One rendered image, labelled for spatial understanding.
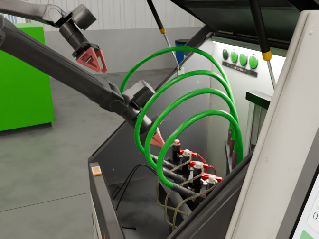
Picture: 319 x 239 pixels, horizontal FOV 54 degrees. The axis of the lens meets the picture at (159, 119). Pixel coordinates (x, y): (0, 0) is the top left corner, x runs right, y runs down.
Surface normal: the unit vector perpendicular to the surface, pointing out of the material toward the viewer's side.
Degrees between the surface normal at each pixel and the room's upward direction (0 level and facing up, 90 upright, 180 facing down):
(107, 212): 0
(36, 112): 90
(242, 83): 90
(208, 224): 90
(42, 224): 0
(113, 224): 0
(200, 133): 90
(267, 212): 76
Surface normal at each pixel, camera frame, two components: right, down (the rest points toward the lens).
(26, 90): 0.50, 0.30
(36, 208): 0.00, -0.94
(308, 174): -0.92, -0.11
